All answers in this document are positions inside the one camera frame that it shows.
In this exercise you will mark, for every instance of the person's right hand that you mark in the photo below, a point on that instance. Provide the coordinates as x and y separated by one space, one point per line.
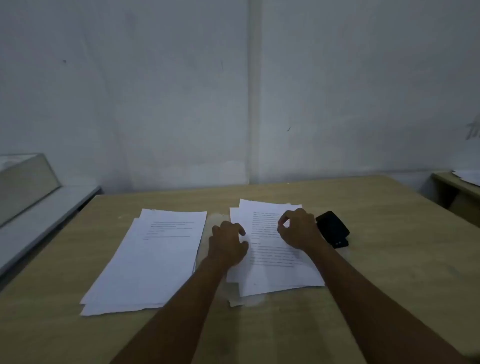
302 230

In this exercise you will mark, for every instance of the person's left hand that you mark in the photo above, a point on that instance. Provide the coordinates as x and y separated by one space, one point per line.
225 247

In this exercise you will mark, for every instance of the person's right thumb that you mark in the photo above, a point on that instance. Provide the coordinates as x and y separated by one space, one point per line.
282 231

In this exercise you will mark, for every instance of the person's left thumb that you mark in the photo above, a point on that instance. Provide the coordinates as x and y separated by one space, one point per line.
244 248

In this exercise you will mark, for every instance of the printed white paper sheet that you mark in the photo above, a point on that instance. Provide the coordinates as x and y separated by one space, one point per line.
270 270

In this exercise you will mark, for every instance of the person's left forearm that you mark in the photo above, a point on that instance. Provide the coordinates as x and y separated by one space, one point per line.
176 318

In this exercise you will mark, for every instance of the person's right forearm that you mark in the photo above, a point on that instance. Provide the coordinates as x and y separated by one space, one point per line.
371 311

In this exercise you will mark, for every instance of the small white paper pile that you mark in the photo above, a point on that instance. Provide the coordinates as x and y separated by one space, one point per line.
233 273

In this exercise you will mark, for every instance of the black stapler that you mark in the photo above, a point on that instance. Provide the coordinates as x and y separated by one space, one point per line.
332 228

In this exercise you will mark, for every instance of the large white paper pile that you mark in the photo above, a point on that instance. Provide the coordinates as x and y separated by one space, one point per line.
150 262

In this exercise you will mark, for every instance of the wooden side desk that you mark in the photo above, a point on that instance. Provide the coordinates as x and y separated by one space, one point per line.
463 202

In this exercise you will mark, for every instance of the white papers on side desk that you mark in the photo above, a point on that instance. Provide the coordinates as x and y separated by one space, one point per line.
468 176

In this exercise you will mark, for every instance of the grey bench ledge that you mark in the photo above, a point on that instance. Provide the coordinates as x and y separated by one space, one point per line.
41 221

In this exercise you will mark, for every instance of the slanted grey panel box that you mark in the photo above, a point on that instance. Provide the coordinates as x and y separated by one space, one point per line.
22 187

